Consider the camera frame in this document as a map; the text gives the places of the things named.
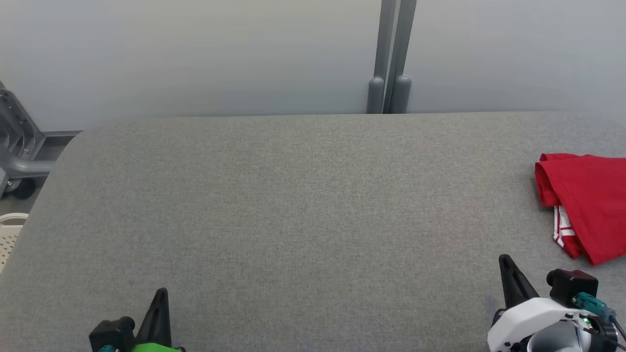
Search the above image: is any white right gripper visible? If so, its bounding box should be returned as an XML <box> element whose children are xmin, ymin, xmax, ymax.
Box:
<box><xmin>487</xmin><ymin>254</ymin><xmax>587</xmax><ymax>352</ymax></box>

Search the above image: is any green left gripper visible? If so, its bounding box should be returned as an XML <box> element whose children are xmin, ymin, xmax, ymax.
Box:
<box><xmin>128</xmin><ymin>287</ymin><xmax>187</xmax><ymax>352</ymax></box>

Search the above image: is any red and white jersey shirt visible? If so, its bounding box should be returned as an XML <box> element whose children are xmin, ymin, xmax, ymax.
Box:
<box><xmin>534</xmin><ymin>153</ymin><xmax>626</xmax><ymax>266</ymax></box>

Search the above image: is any cream perforated laundry basket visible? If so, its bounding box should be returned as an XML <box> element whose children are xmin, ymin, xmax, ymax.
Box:
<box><xmin>0</xmin><ymin>213</ymin><xmax>29</xmax><ymax>274</ymax></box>

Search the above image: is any teal-plug right camera cable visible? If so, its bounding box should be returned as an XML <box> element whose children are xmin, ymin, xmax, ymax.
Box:
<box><xmin>571</xmin><ymin>292</ymin><xmax>626</xmax><ymax>340</ymax></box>

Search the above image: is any grey metal wheeled frame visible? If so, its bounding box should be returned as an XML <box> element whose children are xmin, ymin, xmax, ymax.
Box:
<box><xmin>0</xmin><ymin>81</ymin><xmax>84</xmax><ymax>199</ymax></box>

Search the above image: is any grey partition post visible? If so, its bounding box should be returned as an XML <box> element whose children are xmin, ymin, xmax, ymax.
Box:
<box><xmin>389</xmin><ymin>0</ymin><xmax>418</xmax><ymax>114</ymax></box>

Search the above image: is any grey metal frame legs right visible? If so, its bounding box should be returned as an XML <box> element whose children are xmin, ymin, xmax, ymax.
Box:
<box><xmin>367</xmin><ymin>0</ymin><xmax>398</xmax><ymax>114</ymax></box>

